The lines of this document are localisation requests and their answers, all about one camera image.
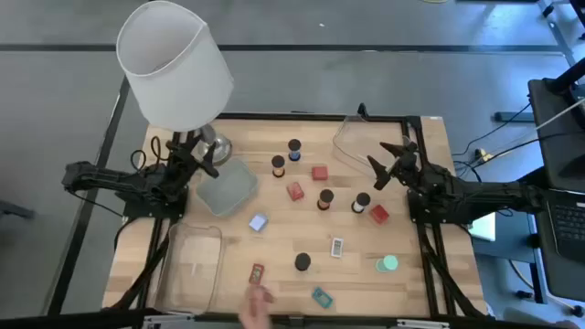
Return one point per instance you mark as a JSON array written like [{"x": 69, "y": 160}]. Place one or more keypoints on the black laptop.
[{"x": 569, "y": 226}]

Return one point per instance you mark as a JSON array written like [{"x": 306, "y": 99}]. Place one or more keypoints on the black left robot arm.
[{"x": 128, "y": 183}]

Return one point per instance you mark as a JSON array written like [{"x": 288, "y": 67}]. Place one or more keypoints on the red digital timer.
[{"x": 256, "y": 274}]

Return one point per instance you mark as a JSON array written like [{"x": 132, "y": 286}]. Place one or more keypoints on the black clamp mount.
[{"x": 362, "y": 110}]

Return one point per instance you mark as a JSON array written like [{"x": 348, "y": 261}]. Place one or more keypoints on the black-capped hourglass blue sand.
[{"x": 294, "y": 145}]

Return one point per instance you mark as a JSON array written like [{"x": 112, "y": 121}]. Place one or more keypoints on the teal digital timer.
[{"x": 322, "y": 297}]

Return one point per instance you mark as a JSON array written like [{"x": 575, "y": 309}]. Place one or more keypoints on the grey plastic bin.
[{"x": 228, "y": 189}]

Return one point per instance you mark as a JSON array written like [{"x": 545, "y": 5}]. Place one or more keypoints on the black aluminium table frame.
[{"x": 256, "y": 116}]

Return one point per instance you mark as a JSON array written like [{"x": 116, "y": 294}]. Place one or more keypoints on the green hourglass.
[{"x": 390, "y": 262}]

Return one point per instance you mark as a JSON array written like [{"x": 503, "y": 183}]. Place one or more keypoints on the red box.
[
  {"x": 320, "y": 173},
  {"x": 379, "y": 214},
  {"x": 295, "y": 191}
]

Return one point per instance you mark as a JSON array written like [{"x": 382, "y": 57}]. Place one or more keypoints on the black cart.
[{"x": 562, "y": 279}]

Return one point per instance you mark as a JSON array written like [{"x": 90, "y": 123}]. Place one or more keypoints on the yellow power plug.
[{"x": 483, "y": 156}]

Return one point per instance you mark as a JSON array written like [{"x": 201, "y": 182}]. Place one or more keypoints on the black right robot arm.
[{"x": 475, "y": 194}]

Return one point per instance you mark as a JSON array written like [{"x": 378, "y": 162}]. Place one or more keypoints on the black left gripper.
[{"x": 180, "y": 163}]

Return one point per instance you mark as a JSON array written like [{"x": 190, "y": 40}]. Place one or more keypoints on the black-capped hourglass white sand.
[{"x": 363, "y": 199}]

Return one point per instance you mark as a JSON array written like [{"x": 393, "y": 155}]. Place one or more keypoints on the person's hand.
[{"x": 256, "y": 308}]

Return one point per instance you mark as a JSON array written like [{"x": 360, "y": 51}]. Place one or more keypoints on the black outer rig frame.
[{"x": 87, "y": 201}]

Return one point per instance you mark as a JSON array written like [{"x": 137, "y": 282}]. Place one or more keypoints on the black-capped hourglass indigo sand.
[{"x": 302, "y": 262}]

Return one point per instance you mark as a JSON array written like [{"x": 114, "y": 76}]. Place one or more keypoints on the black-capped hourglass red sand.
[{"x": 326, "y": 196}]

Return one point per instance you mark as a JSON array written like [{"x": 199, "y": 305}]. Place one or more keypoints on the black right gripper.
[{"x": 404, "y": 164}]

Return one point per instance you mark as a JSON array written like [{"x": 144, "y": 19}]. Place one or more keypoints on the black floor bar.
[{"x": 512, "y": 117}]

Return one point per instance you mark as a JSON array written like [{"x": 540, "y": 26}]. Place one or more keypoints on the white box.
[{"x": 485, "y": 228}]

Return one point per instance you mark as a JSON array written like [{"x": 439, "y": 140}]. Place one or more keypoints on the white digital timer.
[{"x": 337, "y": 247}]

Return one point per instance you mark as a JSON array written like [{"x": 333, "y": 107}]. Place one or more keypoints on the light blue box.
[{"x": 258, "y": 222}]

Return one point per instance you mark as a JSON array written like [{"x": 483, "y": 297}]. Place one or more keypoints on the clear plastic bin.
[
  {"x": 354, "y": 137},
  {"x": 192, "y": 265}
]

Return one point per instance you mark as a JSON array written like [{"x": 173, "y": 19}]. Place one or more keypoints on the white lamp shade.
[{"x": 173, "y": 68}]

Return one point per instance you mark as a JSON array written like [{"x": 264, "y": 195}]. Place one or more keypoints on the black-capped hourglass orange sand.
[{"x": 278, "y": 161}]

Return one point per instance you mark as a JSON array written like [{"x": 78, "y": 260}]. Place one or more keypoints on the silver lamp base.
[{"x": 222, "y": 148}]

